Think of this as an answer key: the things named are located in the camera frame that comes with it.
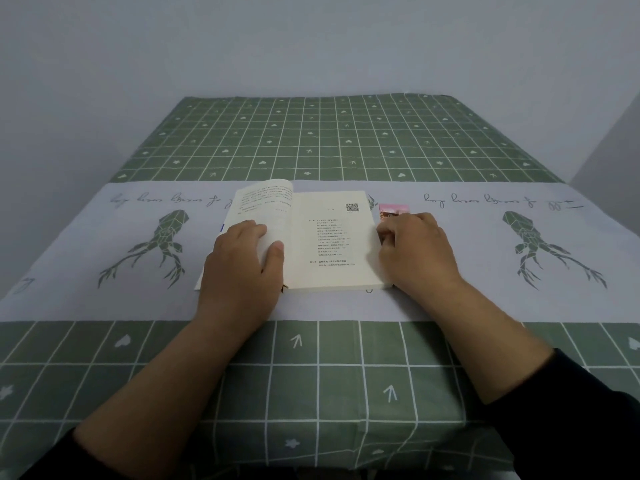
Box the person's right hand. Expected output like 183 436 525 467
375 212 467 301

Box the person's left hand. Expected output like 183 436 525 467
196 219 286 331

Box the white paperback book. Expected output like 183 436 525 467
194 179 397 293

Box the person's right forearm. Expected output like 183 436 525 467
407 279 640 480

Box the person's left forearm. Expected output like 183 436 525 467
20 315 274 480

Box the green checked tablecloth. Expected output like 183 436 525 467
0 93 640 480

